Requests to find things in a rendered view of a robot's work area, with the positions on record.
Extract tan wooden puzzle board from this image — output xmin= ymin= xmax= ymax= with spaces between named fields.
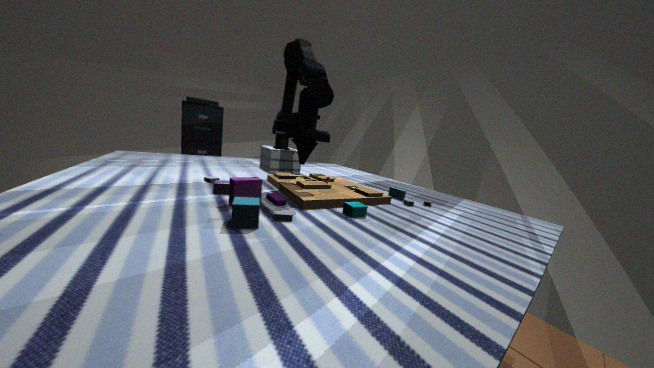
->
xmin=267 ymin=172 xmax=391 ymax=210

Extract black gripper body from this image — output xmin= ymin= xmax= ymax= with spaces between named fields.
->
xmin=284 ymin=109 xmax=330 ymax=143

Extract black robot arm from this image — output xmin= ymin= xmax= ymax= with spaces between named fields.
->
xmin=272 ymin=38 xmax=334 ymax=150

